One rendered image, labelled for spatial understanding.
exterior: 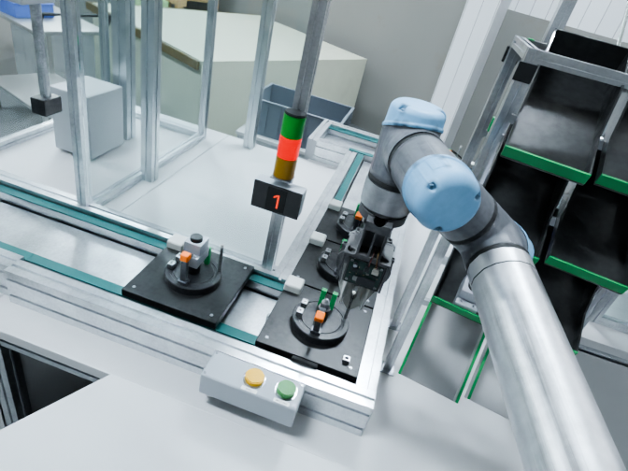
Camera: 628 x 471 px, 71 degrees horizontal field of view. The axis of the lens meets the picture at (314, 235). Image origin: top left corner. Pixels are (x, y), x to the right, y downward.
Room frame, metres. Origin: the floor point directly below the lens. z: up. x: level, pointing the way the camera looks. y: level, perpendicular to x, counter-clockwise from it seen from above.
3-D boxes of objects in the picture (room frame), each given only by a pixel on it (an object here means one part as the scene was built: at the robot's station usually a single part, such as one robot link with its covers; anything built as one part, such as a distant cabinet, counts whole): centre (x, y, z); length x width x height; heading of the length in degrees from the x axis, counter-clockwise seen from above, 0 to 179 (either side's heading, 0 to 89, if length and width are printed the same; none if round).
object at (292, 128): (0.95, 0.11, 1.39); 0.05 x 0.05 x 0.05
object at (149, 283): (0.85, 0.27, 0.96); 0.24 x 0.24 x 0.02; 83
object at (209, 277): (0.85, 0.27, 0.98); 0.14 x 0.14 x 0.02
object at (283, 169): (0.95, 0.11, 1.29); 0.05 x 0.05 x 0.05
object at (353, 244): (0.57, -0.09, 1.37); 0.09 x 0.08 x 0.12; 173
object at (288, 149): (0.95, 0.11, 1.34); 0.05 x 0.05 x 0.05
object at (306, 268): (1.04, -0.10, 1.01); 0.24 x 0.24 x 0.13; 83
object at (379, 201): (0.58, -0.09, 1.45); 0.08 x 0.08 x 0.05
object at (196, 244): (0.86, 0.27, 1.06); 0.08 x 0.04 x 0.07; 173
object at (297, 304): (0.80, -0.07, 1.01); 0.24 x 0.24 x 0.13; 83
